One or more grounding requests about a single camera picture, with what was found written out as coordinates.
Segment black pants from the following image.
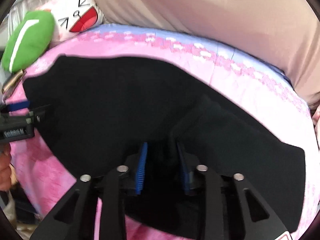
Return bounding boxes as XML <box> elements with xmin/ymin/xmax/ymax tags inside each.
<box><xmin>23</xmin><ymin>56</ymin><xmax>305</xmax><ymax>239</ymax></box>

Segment person left hand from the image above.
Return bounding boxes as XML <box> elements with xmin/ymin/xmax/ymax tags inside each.
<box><xmin>0</xmin><ymin>144</ymin><xmax>11</xmax><ymax>191</ymax></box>

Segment person right hand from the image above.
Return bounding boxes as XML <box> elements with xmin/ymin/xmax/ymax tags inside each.
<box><xmin>311</xmin><ymin>106</ymin><xmax>320</xmax><ymax>148</ymax></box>

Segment gold slim phone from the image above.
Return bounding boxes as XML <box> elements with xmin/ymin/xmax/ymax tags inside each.
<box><xmin>2</xmin><ymin>70</ymin><xmax>25</xmax><ymax>94</ymax></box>

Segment pink floral bed sheet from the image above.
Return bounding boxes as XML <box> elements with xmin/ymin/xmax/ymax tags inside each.
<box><xmin>11</xmin><ymin>24</ymin><xmax>319</xmax><ymax>239</ymax></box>

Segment green plush pillow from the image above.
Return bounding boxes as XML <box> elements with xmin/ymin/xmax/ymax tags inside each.
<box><xmin>1</xmin><ymin>10</ymin><xmax>55</xmax><ymax>73</ymax></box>

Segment white cartoon face pillow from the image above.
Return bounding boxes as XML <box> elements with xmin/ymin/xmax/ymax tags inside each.
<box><xmin>38</xmin><ymin>0</ymin><xmax>104</xmax><ymax>47</ymax></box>

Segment beige padded headboard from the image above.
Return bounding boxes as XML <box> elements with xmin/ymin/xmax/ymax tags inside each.
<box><xmin>95</xmin><ymin>0</ymin><xmax>319</xmax><ymax>109</ymax></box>

